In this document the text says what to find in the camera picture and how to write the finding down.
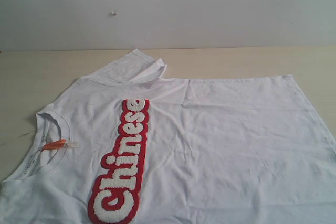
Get white t-shirt red lettering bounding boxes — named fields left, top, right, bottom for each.
left=1, top=50, right=335, bottom=223

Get orange fabric tag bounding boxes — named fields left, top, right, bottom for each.
left=41, top=139, right=78, bottom=151

